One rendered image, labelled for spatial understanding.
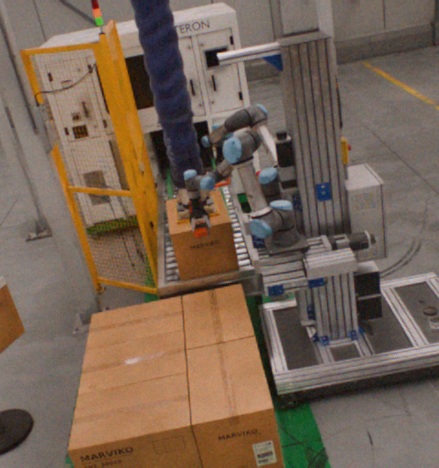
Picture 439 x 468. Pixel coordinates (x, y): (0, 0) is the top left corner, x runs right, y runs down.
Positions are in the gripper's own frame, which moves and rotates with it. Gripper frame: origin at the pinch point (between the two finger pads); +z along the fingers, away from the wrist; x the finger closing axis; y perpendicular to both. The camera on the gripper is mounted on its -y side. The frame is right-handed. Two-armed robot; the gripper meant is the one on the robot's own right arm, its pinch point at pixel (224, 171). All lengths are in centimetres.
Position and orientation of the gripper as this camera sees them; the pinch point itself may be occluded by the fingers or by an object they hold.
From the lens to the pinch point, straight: 429.2
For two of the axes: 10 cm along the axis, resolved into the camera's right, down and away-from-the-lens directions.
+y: 1.3, 4.3, -8.9
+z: 1.8, 8.8, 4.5
